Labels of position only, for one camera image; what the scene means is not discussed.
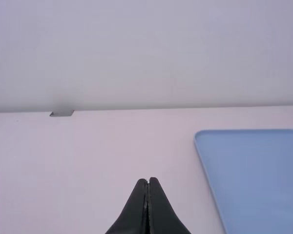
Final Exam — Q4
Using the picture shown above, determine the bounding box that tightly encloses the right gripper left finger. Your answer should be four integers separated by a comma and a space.
104, 178, 149, 234

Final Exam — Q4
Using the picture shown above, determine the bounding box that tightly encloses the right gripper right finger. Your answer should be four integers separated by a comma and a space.
145, 176, 193, 234

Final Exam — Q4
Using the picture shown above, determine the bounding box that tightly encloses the blue mat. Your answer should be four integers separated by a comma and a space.
193, 129, 293, 234

